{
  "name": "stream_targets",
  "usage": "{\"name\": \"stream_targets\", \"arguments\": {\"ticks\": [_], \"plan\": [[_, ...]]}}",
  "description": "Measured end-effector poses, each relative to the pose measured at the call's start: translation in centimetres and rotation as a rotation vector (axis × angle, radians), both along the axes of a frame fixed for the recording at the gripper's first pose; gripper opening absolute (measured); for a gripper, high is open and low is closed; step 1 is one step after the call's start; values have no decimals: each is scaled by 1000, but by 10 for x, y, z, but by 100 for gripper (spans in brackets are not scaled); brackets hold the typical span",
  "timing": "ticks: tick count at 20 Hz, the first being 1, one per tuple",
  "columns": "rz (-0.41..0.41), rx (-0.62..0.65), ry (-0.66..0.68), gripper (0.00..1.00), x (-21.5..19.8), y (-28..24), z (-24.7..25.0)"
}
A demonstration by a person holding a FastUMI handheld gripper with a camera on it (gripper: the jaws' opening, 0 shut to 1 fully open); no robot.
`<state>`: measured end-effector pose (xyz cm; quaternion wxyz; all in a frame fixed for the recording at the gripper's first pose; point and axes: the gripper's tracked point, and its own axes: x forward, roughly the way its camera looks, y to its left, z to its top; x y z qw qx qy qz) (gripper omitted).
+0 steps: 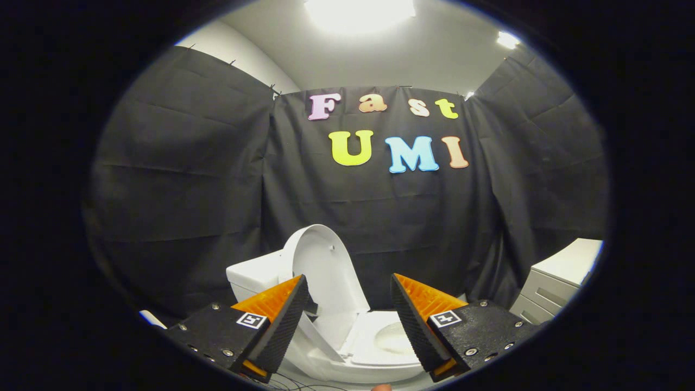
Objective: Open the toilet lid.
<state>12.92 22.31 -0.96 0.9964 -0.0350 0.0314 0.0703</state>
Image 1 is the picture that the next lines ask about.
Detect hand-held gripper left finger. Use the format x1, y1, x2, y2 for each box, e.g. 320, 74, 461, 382
163, 274, 312, 381

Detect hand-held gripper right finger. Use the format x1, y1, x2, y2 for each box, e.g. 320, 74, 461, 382
389, 273, 544, 383

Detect white toilet lid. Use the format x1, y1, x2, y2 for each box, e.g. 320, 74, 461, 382
282, 224, 372, 359

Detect white toilet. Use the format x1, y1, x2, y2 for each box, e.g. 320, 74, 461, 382
226, 250, 431, 384

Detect black backdrop cloth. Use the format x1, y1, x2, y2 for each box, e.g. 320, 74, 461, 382
83, 46, 610, 326

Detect small white object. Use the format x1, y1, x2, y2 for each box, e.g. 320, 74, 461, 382
138, 310, 168, 330

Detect white drawer cabinet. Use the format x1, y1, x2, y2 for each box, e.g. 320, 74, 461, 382
509, 238, 605, 326

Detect large ceiling light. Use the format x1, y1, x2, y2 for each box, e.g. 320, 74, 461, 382
303, 0, 417, 34

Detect thin black floor cables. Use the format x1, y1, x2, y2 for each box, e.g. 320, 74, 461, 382
260, 372, 340, 391

